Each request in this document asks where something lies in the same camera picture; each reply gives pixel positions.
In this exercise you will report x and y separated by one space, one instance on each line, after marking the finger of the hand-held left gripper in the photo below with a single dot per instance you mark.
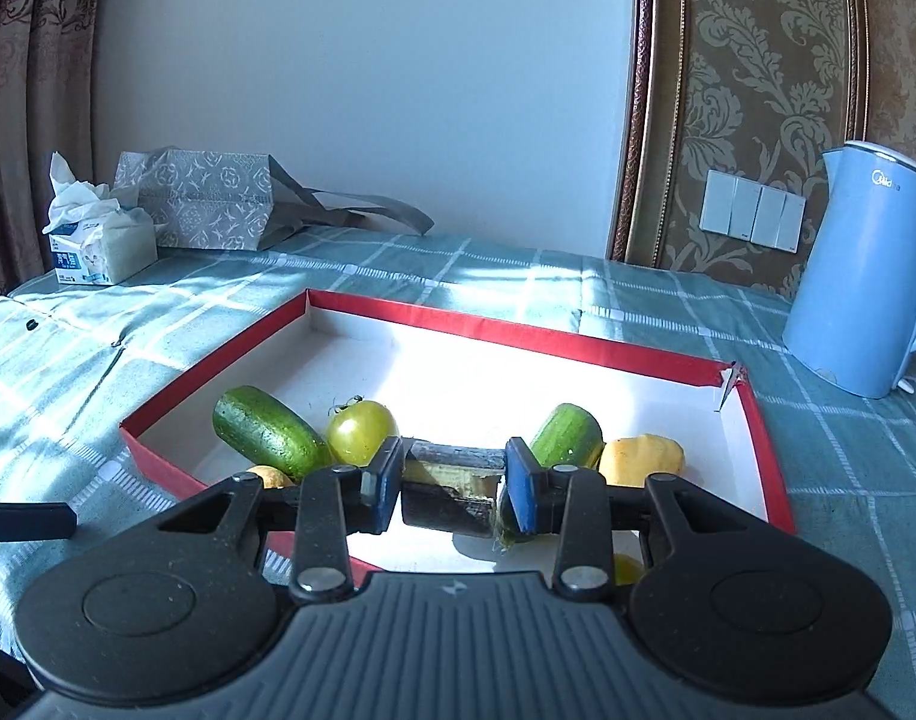
30 521

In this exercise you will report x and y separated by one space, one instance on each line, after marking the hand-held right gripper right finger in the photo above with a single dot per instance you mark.
521 491

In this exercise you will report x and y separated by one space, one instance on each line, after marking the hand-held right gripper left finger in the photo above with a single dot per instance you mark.
386 480

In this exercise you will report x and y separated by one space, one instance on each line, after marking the green tomato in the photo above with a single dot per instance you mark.
360 427

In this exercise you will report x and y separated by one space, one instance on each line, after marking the dark eggplant piece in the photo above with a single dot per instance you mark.
446 506

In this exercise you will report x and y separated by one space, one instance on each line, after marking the green cucumber piece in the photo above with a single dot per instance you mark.
566 435
266 427

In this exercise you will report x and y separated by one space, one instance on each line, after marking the red cardboard tray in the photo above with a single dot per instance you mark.
458 360

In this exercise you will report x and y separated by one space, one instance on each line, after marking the yellow starfruit piece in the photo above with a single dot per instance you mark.
641 457

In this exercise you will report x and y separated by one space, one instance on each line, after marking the yellow-green lime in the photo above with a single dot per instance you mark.
626 568

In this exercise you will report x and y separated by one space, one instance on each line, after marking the green checked tablecloth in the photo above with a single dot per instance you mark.
90 390

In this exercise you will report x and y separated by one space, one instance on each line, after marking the tissue pack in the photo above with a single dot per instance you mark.
98 247

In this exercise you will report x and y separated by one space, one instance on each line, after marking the grey patterned gift bag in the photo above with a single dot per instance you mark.
203 202

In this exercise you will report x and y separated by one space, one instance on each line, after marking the blue electric kettle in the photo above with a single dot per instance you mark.
855 277

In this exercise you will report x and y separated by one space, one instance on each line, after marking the patterned curtain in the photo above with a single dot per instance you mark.
30 90

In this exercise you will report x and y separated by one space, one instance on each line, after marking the white wall switch panel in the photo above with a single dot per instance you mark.
754 214

